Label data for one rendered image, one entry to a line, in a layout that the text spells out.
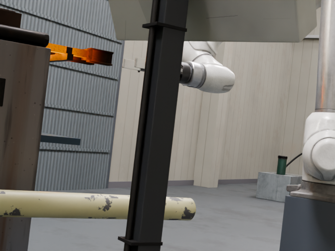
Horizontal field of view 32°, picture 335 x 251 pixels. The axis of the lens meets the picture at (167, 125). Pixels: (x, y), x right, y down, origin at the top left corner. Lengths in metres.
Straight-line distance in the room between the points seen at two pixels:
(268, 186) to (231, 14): 7.46
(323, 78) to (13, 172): 1.05
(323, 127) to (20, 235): 0.99
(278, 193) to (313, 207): 6.26
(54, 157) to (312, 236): 4.73
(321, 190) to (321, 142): 0.29
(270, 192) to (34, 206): 7.40
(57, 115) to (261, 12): 5.63
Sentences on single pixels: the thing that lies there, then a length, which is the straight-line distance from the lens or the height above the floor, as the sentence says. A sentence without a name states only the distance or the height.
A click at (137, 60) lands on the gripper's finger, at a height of 0.99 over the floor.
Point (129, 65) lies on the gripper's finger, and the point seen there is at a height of 0.98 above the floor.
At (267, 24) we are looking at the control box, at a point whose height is 0.94.
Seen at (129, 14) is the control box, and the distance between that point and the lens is 1.02.
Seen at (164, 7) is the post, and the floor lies 0.95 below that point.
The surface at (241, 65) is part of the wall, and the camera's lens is 10.45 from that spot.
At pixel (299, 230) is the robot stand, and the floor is 0.49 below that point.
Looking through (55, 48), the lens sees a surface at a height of 0.98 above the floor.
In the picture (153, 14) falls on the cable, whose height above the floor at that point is 0.94.
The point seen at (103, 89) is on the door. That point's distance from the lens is 7.03.
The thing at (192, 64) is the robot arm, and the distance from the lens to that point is 2.04.
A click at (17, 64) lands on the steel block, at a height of 0.87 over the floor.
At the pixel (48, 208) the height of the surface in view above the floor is 0.62.
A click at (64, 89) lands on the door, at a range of 6.50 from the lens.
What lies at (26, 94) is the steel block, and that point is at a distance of 1.23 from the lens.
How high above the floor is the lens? 0.77
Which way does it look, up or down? 1 degrees up
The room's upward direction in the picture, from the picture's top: 7 degrees clockwise
